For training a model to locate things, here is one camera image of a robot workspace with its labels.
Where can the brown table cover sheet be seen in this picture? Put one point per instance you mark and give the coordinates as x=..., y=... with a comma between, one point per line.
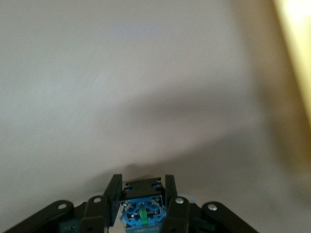
x=121, y=85

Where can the blue-topped push button switch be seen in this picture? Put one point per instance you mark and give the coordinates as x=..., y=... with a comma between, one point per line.
x=143, y=194

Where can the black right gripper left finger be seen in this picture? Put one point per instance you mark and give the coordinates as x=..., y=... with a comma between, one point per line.
x=97, y=213

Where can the yellow plastic tray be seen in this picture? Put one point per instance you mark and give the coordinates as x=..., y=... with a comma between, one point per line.
x=301, y=48

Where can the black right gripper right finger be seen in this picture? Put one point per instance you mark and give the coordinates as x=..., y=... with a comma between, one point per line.
x=179, y=216

